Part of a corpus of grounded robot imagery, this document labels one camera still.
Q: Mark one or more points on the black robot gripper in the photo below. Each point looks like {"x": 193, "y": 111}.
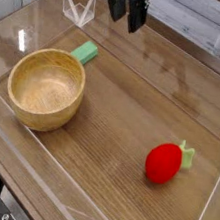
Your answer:
{"x": 137, "y": 15}

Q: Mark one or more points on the clear acrylic corner bracket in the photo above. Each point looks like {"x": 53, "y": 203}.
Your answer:
{"x": 78, "y": 13}

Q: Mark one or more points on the wooden bowl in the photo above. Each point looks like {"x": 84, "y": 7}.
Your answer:
{"x": 46, "y": 88}

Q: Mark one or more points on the red plush strawberry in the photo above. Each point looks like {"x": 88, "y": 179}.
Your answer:
{"x": 164, "y": 161}

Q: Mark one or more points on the green rectangular block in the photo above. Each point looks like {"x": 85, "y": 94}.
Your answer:
{"x": 85, "y": 52}

